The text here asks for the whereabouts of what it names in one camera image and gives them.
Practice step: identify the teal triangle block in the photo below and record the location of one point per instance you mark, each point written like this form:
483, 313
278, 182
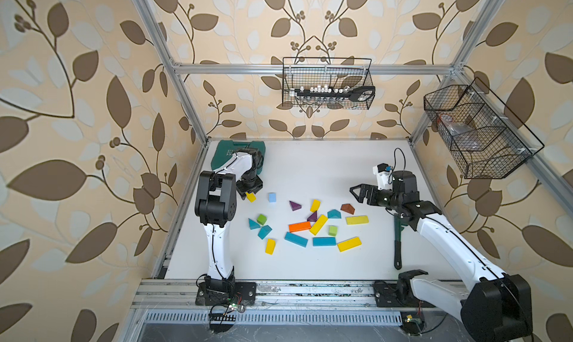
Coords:
254, 225

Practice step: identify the yellow long block bottom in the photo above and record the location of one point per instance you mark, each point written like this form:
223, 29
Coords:
349, 244

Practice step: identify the yellow small block bottom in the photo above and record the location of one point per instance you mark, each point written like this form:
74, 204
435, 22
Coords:
270, 247

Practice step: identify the yellow small block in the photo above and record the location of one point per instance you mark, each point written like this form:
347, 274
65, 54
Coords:
270, 247
315, 205

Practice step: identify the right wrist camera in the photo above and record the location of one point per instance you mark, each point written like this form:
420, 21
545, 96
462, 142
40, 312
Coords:
383, 173

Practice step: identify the black wire basket right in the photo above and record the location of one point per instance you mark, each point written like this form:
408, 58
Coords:
487, 138

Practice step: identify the black wire basket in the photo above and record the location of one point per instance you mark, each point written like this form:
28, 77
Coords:
487, 138
325, 72

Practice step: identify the aluminium rail front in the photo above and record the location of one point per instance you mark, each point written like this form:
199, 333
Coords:
280, 294

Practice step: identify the long yellow block diagonal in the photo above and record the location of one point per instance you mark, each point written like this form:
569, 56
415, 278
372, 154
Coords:
318, 225

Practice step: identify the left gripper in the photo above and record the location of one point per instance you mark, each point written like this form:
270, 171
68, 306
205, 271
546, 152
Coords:
246, 189

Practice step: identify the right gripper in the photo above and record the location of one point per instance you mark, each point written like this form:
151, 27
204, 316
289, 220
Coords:
371, 189

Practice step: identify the brown house-shaped block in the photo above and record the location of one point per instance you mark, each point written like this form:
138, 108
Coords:
348, 208

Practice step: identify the socket bit holder strip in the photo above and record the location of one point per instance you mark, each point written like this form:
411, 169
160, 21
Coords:
318, 94

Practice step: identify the teal house-shaped block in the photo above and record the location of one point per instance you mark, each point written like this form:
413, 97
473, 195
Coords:
334, 214

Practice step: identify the black wire basket back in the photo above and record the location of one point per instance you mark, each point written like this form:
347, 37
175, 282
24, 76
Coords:
325, 72

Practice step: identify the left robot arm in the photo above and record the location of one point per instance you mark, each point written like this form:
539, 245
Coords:
216, 204

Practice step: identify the dark purple triangle block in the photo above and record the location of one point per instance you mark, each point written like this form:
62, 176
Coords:
313, 217

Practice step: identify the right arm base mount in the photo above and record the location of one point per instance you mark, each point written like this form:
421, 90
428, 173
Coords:
399, 293

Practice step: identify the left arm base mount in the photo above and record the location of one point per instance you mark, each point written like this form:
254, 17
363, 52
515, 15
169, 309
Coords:
224, 292

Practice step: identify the teal wedge block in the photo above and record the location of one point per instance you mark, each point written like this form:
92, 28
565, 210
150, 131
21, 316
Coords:
264, 232

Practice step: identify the yellow small block centre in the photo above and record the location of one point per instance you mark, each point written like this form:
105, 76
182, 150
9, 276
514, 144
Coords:
315, 205

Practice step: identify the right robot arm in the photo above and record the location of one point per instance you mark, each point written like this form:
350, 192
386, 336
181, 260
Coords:
491, 304

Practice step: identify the green handled tool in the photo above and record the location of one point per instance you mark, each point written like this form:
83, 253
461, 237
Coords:
399, 224

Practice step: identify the orange rectangular block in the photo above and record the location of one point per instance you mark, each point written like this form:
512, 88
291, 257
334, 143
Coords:
299, 227

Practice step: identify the green plastic tool case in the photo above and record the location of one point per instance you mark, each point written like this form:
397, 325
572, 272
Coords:
226, 148

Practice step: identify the clear plastic bag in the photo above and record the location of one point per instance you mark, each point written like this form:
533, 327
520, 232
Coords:
460, 136

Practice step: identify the light green cube centre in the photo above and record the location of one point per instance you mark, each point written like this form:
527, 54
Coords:
332, 231

